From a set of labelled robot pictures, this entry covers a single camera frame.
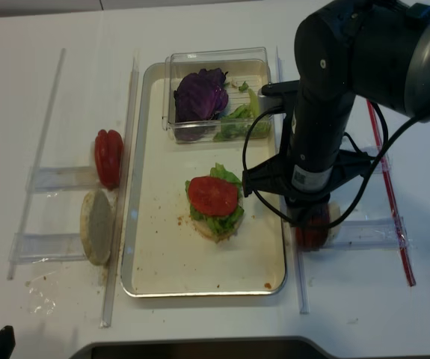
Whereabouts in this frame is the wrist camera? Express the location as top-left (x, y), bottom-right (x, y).
top-left (257, 80), bottom-right (300, 114)

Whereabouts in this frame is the left upper clear holder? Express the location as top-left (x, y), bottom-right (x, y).
top-left (25, 166), bottom-right (100, 194)

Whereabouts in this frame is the right long clear rail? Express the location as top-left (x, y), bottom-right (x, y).
top-left (275, 47), bottom-right (310, 315)

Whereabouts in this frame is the green lettuce on bun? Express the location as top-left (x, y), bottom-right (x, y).
top-left (185, 163), bottom-right (245, 242)

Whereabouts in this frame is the left long clear rail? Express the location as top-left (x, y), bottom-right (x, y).
top-left (99, 55), bottom-right (139, 328)

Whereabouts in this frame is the tomato slice on bun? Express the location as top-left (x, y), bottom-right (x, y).
top-left (188, 176), bottom-right (238, 216)

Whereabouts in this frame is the far left clear rail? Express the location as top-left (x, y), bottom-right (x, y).
top-left (6, 48), bottom-right (67, 280)

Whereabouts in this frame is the black object bottom left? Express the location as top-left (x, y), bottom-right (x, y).
top-left (0, 325), bottom-right (16, 359)

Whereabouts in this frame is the long clear rail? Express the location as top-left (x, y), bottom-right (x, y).
top-left (99, 55), bottom-right (139, 328)
top-left (275, 47), bottom-right (310, 315)

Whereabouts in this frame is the red plastic strip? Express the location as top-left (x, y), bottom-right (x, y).
top-left (366, 100), bottom-right (417, 287)

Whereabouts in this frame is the right upper clear holder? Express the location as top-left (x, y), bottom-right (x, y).
top-left (360, 147), bottom-right (391, 174)

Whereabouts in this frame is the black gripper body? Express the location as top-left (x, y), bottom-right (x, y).
top-left (242, 150), bottom-right (372, 228)

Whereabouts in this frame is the clear holder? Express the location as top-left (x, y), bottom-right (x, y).
top-left (25, 166), bottom-right (100, 194)
top-left (360, 147), bottom-right (391, 174)
top-left (9, 233), bottom-right (86, 264)
top-left (322, 218), bottom-right (408, 251)

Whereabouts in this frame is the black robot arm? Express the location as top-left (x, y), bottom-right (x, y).
top-left (242, 1), bottom-right (430, 230)

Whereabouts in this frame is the white cheese slice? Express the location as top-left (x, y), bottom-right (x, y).
top-left (326, 202), bottom-right (341, 239)

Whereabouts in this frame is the clear plastic container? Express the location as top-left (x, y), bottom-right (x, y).
top-left (162, 47), bottom-right (271, 144)

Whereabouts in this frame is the pale bun half upright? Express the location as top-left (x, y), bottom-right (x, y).
top-left (79, 189), bottom-right (114, 266)

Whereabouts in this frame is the black cable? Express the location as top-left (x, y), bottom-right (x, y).
top-left (240, 99), bottom-right (427, 229)

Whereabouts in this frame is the purple cabbage leaf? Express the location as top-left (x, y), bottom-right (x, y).
top-left (173, 68), bottom-right (229, 123)

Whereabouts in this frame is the sliced tomato stack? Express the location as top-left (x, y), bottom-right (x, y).
top-left (94, 129), bottom-right (123, 190)

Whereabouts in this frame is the bottom bun on tray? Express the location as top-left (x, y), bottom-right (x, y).
top-left (190, 197), bottom-right (245, 243)

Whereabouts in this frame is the right lower clear holder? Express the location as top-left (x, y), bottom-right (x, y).
top-left (322, 218), bottom-right (408, 251)

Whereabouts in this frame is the green lettuce in container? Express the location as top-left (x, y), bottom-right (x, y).
top-left (213, 82), bottom-right (261, 142)

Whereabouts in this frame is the left lower clear holder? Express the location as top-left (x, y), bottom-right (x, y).
top-left (9, 233), bottom-right (86, 264)

